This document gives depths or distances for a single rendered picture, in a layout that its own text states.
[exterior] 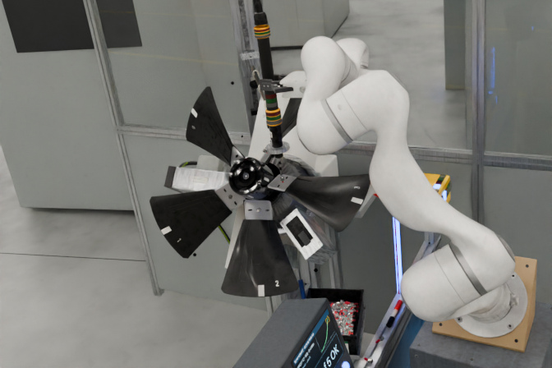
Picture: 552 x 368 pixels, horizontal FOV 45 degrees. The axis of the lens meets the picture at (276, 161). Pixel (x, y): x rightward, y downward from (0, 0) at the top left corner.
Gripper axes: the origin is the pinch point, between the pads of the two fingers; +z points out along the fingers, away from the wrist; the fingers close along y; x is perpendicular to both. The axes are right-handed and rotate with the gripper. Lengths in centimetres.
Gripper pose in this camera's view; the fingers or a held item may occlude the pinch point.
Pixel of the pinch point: (269, 82)
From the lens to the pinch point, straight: 187.6
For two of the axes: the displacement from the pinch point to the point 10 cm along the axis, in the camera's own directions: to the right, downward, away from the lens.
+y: 4.5, -4.2, 7.9
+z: -8.9, -0.9, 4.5
